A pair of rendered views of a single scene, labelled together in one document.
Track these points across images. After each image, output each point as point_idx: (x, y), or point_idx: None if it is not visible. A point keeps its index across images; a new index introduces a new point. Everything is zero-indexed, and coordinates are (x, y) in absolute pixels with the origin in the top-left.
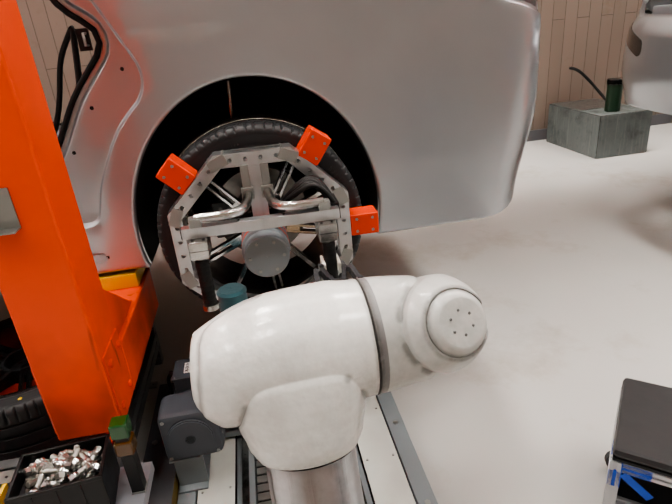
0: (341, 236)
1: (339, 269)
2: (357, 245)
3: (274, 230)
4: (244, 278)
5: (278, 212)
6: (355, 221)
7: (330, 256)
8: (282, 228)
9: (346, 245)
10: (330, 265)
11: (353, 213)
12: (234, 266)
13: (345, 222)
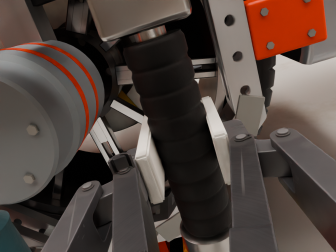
0: (229, 66)
1: (223, 168)
2: (270, 91)
3: (10, 59)
4: (83, 177)
5: (92, 45)
6: (261, 19)
7: (169, 108)
8: (59, 59)
9: (245, 90)
10: (179, 151)
11: (252, 0)
12: (76, 158)
13: (234, 26)
